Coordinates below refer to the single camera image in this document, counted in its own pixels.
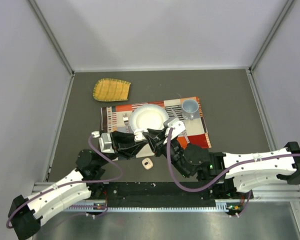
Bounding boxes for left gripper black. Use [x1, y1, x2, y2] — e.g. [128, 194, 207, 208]
[97, 130, 149, 167]

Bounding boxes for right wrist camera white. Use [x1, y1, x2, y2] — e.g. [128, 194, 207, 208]
[163, 117, 186, 145]

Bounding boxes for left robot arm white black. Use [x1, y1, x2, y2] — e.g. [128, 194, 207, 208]
[6, 131, 148, 240]

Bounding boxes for aluminium frame post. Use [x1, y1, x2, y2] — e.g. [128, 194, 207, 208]
[26, 0, 75, 76]
[249, 0, 296, 74]

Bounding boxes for yellow woven cloth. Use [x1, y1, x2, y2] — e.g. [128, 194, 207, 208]
[92, 78, 131, 102]

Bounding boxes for light blue mug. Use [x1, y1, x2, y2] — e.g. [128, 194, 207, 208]
[181, 99, 199, 120]

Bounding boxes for white round plate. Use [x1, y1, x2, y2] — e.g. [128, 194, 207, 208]
[129, 104, 169, 132]

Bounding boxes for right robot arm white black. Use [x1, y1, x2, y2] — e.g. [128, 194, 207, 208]
[142, 127, 300, 198]

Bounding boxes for silver fork pink handle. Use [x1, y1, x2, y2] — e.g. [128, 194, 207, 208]
[122, 112, 130, 133]

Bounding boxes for aluminium frame left post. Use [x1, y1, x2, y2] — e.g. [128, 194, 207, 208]
[26, 0, 75, 76]

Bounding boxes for white earbud charging case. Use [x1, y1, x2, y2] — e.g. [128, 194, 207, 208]
[141, 157, 154, 170]

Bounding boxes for aluminium frame right post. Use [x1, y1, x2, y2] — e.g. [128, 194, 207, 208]
[249, 0, 296, 74]

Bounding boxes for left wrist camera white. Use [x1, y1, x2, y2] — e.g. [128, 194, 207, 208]
[91, 131, 115, 154]

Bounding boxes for silver knife pink handle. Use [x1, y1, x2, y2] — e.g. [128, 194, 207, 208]
[171, 109, 190, 144]

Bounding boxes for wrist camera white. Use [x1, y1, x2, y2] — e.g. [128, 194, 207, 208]
[163, 117, 186, 145]
[91, 131, 115, 154]

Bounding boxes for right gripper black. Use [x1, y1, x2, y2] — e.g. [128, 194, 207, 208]
[144, 129, 191, 179]

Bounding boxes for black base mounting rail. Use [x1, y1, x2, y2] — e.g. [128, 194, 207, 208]
[102, 182, 249, 208]

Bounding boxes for aluminium frame front beam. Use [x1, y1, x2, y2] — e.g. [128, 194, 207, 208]
[28, 179, 300, 211]

